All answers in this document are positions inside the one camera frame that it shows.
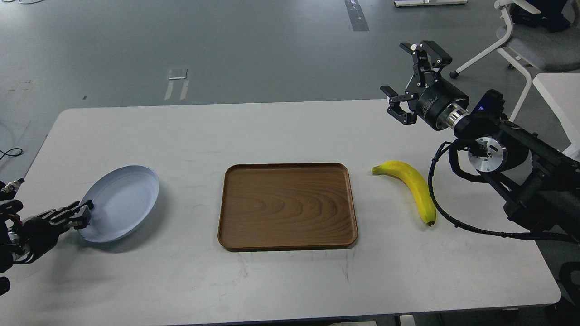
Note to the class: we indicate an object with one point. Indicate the white side table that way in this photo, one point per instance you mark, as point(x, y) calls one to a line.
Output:
point(561, 91)

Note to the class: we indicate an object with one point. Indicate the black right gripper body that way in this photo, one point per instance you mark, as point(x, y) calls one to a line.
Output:
point(432, 102)

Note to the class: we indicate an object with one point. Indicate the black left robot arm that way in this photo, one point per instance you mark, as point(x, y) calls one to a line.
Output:
point(11, 251)

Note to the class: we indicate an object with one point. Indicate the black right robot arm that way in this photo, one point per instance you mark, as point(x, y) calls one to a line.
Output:
point(540, 185)

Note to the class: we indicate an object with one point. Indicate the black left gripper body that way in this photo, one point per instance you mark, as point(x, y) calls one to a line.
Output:
point(38, 236)

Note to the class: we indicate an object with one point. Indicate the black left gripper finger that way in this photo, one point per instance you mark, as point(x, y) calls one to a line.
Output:
point(76, 218)
point(75, 204)

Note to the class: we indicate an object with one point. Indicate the white office chair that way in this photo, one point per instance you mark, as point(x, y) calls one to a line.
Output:
point(525, 47)

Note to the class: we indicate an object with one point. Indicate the light blue plate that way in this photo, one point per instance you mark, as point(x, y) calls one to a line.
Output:
point(122, 200)

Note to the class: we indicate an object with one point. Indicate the white furniture base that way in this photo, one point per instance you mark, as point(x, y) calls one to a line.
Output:
point(417, 3)

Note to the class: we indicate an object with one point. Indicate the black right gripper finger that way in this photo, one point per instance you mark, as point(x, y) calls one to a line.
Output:
point(395, 110)
point(429, 59)

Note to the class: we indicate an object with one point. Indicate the brown wooden tray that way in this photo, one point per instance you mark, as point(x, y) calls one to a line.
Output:
point(287, 206)

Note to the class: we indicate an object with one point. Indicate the yellow banana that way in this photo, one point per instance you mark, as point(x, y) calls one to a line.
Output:
point(417, 185)

